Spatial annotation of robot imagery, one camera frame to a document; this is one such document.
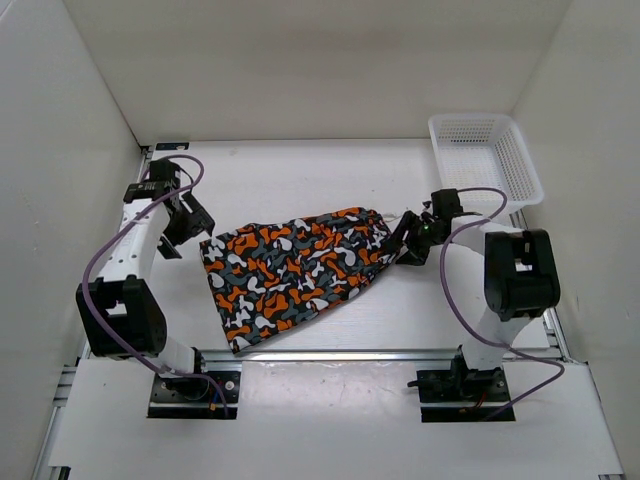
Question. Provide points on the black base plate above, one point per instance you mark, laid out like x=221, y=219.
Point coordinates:
x=446, y=397
x=181, y=398

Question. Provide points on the aluminium rail front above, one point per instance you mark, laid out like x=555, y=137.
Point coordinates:
x=411, y=355

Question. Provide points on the white perforated plastic basket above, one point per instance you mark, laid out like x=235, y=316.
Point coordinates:
x=477, y=151

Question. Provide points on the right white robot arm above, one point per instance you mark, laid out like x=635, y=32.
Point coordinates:
x=520, y=278

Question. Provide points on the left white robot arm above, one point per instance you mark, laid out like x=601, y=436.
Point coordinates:
x=121, y=317

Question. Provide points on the orange camouflage shorts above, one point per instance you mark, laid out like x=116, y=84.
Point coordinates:
x=267, y=279

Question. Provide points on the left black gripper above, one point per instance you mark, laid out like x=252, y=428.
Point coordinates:
x=198, y=221

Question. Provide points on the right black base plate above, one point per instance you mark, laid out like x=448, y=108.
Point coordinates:
x=446, y=397

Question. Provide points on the black label sticker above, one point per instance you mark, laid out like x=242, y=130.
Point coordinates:
x=172, y=146

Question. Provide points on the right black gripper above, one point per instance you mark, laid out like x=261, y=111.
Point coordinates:
x=416, y=255

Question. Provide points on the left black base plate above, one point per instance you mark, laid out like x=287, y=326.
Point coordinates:
x=181, y=398

